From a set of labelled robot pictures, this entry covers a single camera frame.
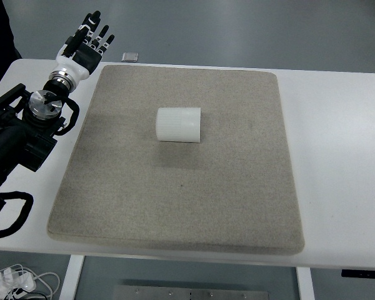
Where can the silver floor socket plate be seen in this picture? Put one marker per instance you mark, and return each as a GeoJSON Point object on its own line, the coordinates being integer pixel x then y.
{"type": "Point", "coordinates": [130, 57]}

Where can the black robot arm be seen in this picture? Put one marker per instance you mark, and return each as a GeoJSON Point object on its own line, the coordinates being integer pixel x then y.
{"type": "Point", "coordinates": [9, 140]}

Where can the grey metal plate with screws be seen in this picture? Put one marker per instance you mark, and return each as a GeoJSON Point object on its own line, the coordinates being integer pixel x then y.
{"type": "Point", "coordinates": [190, 293]}

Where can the white power strip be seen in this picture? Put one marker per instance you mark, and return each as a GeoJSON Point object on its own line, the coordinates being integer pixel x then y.
{"type": "Point", "coordinates": [14, 279]}

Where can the beige felt mat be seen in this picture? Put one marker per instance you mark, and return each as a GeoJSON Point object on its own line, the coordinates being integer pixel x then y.
{"type": "Point", "coordinates": [181, 193]}

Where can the white ribbed cup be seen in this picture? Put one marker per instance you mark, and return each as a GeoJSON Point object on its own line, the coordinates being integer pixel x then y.
{"type": "Point", "coordinates": [178, 125]}

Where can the black table control panel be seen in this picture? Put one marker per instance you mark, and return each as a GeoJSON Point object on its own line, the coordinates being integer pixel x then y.
{"type": "Point", "coordinates": [364, 273]}

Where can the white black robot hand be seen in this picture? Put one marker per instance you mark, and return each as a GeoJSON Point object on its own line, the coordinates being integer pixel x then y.
{"type": "Point", "coordinates": [78, 64]}

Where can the white table leg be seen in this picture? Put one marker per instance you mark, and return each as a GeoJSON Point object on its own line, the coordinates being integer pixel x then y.
{"type": "Point", "coordinates": [305, 284]}
{"type": "Point", "coordinates": [72, 278]}

